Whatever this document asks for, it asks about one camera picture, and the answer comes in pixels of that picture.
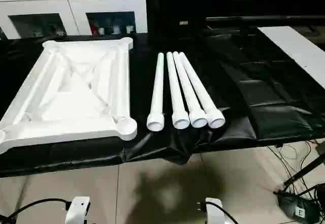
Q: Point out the black horizontal bar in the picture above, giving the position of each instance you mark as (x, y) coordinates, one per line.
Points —
(264, 18)

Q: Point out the black stand with white label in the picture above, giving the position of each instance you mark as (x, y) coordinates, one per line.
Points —
(299, 206)

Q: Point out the white plastic table top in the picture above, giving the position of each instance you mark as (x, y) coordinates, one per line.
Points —
(71, 97)

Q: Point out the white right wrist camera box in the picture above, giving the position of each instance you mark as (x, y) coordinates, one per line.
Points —
(216, 214)

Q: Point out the small red bottle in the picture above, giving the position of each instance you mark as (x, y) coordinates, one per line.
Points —
(94, 29)

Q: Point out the white plastic table leg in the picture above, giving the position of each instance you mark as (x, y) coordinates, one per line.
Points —
(201, 92)
(189, 92)
(157, 92)
(176, 92)

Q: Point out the white flat board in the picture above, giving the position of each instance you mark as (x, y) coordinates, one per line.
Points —
(297, 49)

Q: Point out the black work mat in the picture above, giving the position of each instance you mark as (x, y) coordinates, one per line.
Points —
(254, 107)

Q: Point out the dark cabinet with yellow label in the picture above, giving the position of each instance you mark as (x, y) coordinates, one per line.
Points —
(213, 0)

